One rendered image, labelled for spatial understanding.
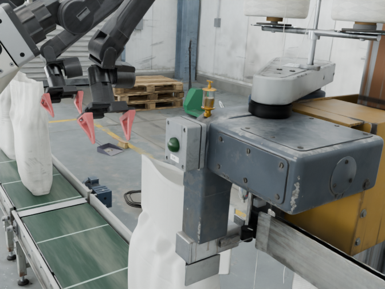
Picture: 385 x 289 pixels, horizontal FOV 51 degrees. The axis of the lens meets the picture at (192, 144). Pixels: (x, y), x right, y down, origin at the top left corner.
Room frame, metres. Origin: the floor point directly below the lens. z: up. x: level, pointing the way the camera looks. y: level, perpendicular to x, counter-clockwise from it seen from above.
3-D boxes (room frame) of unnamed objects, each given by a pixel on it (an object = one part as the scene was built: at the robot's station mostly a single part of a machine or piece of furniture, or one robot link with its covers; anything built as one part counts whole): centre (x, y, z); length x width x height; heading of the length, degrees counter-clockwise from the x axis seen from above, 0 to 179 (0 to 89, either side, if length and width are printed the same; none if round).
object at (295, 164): (0.75, -0.17, 1.21); 0.30 x 0.25 x 0.30; 36
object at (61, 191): (3.10, 1.48, 0.34); 2.21 x 0.39 x 0.09; 36
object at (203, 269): (0.79, -0.03, 0.98); 0.09 x 0.05 x 0.05; 126
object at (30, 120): (2.51, 1.06, 0.74); 0.47 x 0.22 x 0.72; 34
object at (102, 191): (2.50, 0.65, 0.35); 0.30 x 0.15 x 0.15; 36
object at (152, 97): (6.79, 0.91, 0.22); 1.21 x 0.84 x 0.14; 126
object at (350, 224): (0.98, -0.43, 1.18); 0.34 x 0.25 x 0.31; 126
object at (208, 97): (0.80, -0.03, 1.37); 0.03 x 0.02 x 0.03; 36
